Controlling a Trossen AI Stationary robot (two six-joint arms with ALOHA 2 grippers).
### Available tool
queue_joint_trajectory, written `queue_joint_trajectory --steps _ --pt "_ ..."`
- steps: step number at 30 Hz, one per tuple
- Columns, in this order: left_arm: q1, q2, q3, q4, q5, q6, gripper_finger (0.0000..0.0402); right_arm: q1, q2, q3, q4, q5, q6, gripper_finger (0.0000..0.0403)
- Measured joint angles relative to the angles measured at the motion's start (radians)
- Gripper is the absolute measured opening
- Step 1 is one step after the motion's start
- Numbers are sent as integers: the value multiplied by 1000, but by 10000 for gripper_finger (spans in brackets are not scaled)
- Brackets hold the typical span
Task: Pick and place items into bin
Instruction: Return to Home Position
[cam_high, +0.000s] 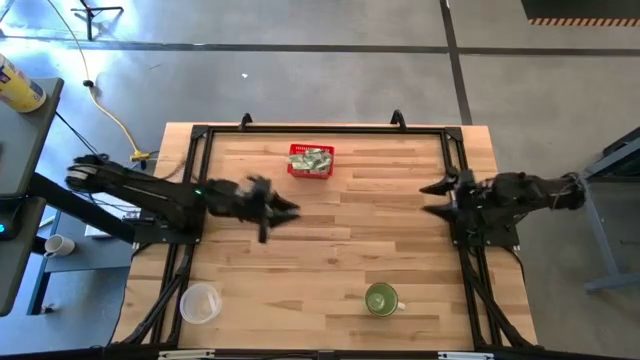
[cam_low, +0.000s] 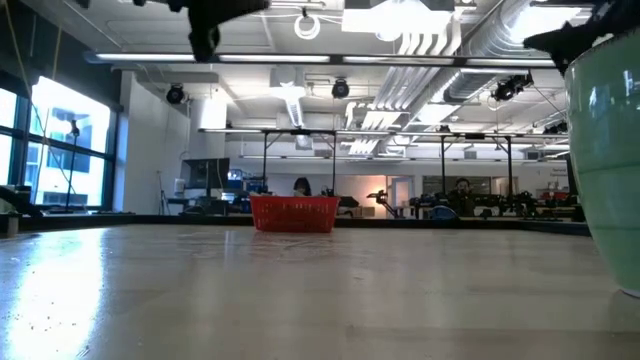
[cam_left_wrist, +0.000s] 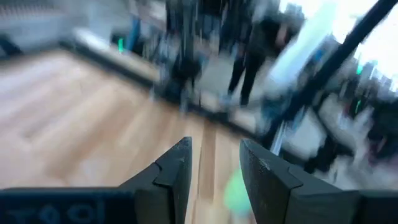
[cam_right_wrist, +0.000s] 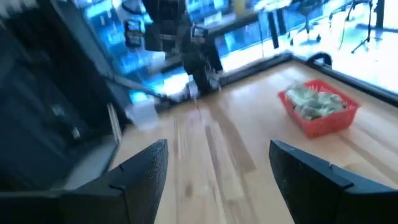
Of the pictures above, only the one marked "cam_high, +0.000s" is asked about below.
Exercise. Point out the black frame clamp hook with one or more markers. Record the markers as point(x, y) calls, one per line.
point(400, 117)
point(244, 122)

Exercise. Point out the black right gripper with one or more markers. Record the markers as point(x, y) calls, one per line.
point(475, 200)

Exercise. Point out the red plastic mesh basket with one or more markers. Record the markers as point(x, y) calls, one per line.
point(310, 176)

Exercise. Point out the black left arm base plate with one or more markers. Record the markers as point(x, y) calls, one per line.
point(150, 235)

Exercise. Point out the white mug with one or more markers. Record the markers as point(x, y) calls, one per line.
point(60, 245)

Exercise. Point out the grey side desk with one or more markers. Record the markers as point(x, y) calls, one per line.
point(30, 145)

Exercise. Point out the black diagonal support beam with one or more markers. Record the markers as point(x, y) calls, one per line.
point(75, 210)

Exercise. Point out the black mat with hazard stripe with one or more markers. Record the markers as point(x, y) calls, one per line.
point(575, 9)

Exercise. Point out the grey blue table frame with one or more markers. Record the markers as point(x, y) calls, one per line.
point(615, 281)

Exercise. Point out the black tripod stand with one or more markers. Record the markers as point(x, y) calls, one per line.
point(90, 22)

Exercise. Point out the black aluminium table frame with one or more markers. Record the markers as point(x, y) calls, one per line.
point(325, 129)

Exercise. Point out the clear plastic round container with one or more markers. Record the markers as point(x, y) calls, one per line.
point(200, 305)

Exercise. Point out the blue grey low shelf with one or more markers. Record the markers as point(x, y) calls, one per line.
point(95, 255)

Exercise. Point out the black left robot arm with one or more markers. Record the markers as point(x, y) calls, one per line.
point(140, 192)

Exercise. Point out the yellow wipes canister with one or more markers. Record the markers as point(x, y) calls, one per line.
point(20, 90)

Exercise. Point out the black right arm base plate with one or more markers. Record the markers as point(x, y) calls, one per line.
point(505, 237)

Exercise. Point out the green ceramic mug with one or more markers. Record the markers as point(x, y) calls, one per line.
point(381, 300)

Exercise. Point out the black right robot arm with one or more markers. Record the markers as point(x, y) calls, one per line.
point(530, 197)

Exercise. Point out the dark grey desk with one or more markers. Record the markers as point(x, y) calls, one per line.
point(20, 265)

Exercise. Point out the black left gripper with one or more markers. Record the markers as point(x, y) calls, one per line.
point(235, 202)

